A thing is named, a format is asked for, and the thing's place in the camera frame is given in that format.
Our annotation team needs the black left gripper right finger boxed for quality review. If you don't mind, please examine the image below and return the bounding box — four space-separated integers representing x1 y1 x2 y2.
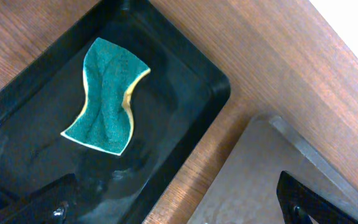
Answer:
276 170 358 224

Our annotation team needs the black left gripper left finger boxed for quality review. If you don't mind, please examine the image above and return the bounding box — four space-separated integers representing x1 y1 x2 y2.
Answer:
0 174 77 223

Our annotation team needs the green and yellow sponge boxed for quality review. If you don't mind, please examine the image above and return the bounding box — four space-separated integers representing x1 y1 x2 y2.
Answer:
60 37 151 156

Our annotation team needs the brown serving tray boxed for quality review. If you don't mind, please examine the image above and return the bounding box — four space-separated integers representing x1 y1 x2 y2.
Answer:
190 114 358 223

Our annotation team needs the black plastic tray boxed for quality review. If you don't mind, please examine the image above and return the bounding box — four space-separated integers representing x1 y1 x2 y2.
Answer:
0 1 230 223

